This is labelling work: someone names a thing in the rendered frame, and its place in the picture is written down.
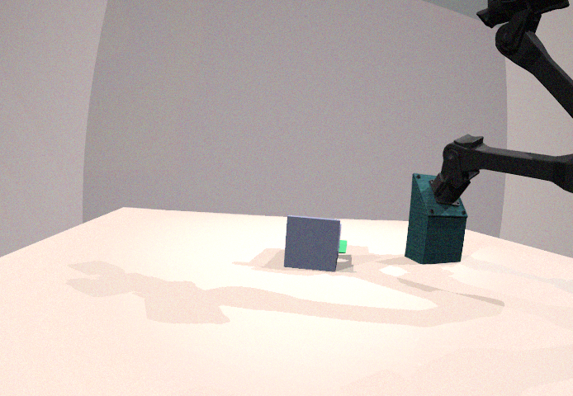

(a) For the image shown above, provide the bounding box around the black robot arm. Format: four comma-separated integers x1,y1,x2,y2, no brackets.
430,0,573,207

